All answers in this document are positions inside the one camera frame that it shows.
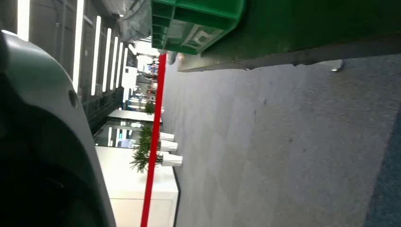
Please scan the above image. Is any long white light strip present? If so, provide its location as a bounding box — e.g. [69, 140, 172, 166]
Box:
[109, 36, 119, 91]
[17, 0, 31, 42]
[90, 16, 102, 96]
[72, 0, 85, 94]
[102, 27, 113, 93]

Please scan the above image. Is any white counter block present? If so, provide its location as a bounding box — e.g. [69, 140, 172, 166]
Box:
[95, 145, 180, 227]

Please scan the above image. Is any red vertical pole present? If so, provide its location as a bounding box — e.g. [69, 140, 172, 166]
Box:
[140, 52, 167, 227]

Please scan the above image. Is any potted plant white pot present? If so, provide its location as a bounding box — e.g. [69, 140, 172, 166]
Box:
[134, 138, 179, 154]
[130, 149, 183, 174]
[138, 125, 175, 142]

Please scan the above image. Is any grey plastic sheet cover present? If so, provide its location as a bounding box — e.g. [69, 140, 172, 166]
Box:
[102, 0, 153, 42]

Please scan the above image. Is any green plastic crate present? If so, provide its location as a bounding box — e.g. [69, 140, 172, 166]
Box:
[151, 0, 247, 56]

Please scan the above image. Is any dark green table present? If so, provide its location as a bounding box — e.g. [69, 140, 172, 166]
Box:
[178, 0, 401, 73]

